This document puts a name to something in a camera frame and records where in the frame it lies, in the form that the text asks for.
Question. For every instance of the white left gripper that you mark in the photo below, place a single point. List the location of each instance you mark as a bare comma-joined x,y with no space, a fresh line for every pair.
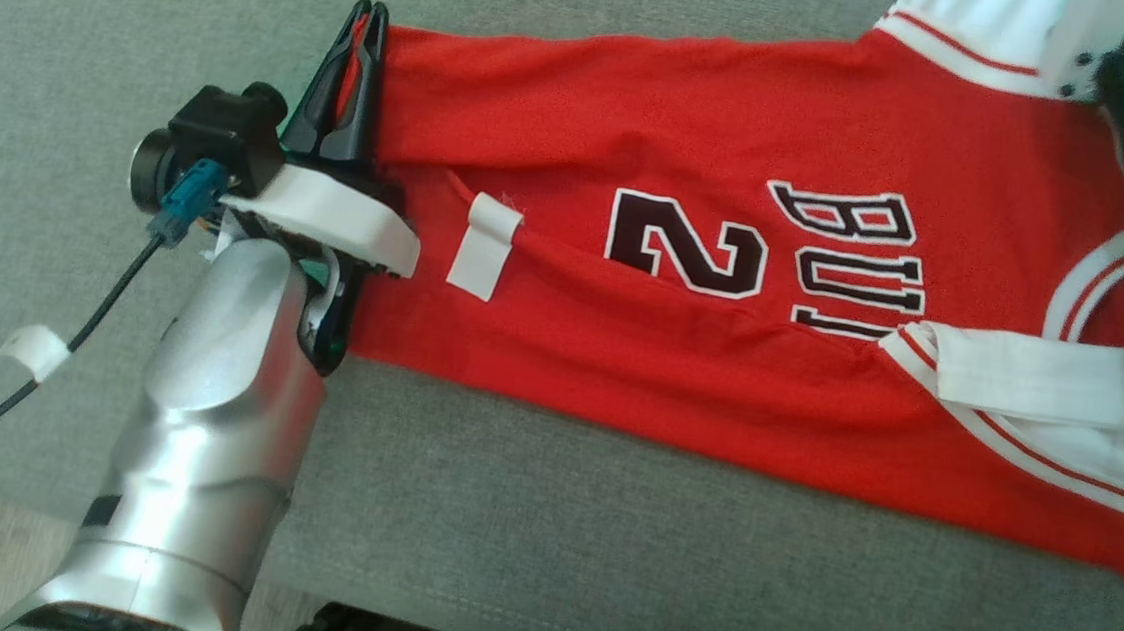
329,212

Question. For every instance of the red white basketball jersey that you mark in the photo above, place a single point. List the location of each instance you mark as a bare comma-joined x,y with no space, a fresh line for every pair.
588,107

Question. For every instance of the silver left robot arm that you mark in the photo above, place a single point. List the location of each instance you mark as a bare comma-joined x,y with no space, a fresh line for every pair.
200,448

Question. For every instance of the grey fabric sofa seat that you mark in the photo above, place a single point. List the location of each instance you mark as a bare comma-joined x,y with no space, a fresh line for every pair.
606,520

